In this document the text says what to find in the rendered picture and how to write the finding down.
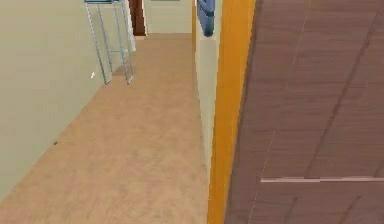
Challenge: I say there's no dark brown room door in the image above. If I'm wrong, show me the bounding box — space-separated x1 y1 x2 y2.
128 0 148 37

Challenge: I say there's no brown wooden room door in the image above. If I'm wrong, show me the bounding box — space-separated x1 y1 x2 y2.
223 0 384 224

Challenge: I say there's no blue framed wall picture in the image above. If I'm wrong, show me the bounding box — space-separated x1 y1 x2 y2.
196 0 216 38

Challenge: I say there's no grey metal frame table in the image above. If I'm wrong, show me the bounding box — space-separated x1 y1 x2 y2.
83 0 136 86

